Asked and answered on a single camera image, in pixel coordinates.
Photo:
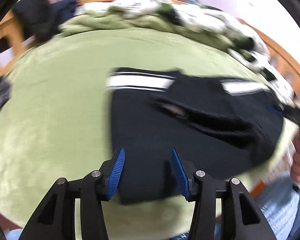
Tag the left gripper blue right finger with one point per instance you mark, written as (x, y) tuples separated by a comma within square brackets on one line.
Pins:
[(241, 216)]

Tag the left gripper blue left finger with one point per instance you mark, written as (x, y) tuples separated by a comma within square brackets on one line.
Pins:
[(54, 217)]

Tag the black pants with white stripe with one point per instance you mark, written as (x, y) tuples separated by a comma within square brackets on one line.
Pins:
[(223, 125)]

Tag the green plush bed sheet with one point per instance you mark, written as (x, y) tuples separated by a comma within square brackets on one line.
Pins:
[(56, 121)]

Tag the white floral quilt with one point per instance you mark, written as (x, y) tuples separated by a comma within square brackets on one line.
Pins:
[(200, 23)]

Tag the black jacket on headboard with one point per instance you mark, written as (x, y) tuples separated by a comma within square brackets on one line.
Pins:
[(37, 18)]

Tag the navy blue garment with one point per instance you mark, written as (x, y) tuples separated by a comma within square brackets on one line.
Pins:
[(64, 10)]

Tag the wooden bed frame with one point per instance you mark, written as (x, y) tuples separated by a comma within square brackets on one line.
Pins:
[(11, 29)]

